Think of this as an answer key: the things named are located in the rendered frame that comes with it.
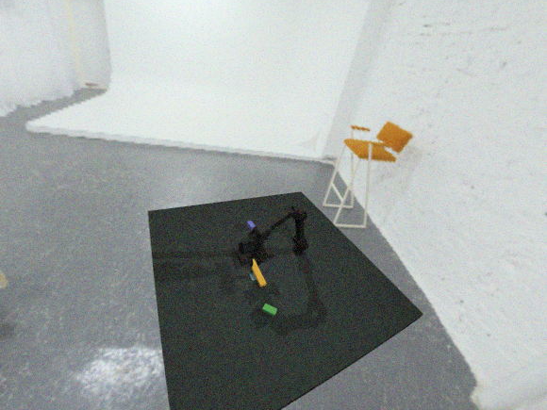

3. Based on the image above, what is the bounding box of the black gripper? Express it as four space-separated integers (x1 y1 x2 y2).
238 248 274 267

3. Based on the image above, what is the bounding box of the green rectangular block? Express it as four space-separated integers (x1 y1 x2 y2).
262 303 277 317

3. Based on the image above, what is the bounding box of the yellow bar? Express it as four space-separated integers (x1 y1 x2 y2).
251 259 267 287

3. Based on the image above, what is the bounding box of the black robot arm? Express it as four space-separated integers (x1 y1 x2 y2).
239 206 309 256

